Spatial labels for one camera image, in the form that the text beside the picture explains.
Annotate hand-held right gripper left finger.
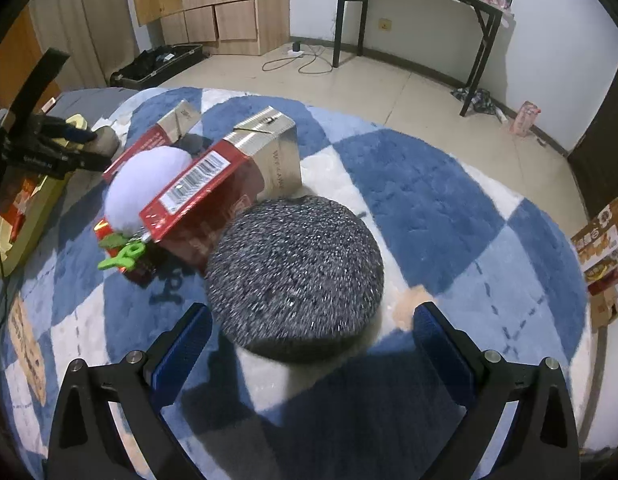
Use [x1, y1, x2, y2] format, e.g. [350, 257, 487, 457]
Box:
[45, 303, 213, 480]

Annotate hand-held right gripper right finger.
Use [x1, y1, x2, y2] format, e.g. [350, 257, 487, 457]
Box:
[413, 302, 583, 480]

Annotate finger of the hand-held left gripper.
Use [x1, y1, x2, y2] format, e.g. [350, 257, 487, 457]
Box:
[39, 116, 98, 145]
[51, 151, 112, 177]

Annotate white plush radish toy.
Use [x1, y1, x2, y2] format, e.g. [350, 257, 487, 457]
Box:
[97, 147, 194, 271]

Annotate red box with cardboard flap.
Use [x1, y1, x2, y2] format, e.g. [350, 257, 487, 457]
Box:
[102, 99, 203, 186]

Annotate yellow plastic basin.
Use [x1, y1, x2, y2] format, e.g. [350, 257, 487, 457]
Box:
[0, 114, 98, 279]

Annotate large red carton box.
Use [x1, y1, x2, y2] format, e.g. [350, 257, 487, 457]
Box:
[139, 105, 303, 277]

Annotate dark grey foam sponge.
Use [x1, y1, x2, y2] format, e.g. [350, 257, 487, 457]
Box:
[204, 197, 385, 361]

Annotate grey bed sheet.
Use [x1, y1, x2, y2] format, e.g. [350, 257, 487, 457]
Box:
[39, 87, 142, 133]

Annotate black open case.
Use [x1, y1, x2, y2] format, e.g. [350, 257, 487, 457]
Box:
[110, 43, 204, 90]

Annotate wooden wardrobe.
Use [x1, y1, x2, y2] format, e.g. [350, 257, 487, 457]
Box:
[29, 0, 291, 91]

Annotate printed cardboard boxes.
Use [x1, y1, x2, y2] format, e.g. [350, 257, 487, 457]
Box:
[570, 198, 618, 332]

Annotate dark crumpled cloth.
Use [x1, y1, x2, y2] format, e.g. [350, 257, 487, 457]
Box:
[450, 87, 496, 114]

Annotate dark wooden door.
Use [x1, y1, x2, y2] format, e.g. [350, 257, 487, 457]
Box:
[568, 40, 618, 222]

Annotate black-legged folding table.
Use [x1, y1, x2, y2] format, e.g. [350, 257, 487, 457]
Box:
[317, 0, 516, 117]

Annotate white power strip with cables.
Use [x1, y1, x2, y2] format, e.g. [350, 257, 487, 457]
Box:
[262, 40, 336, 75]

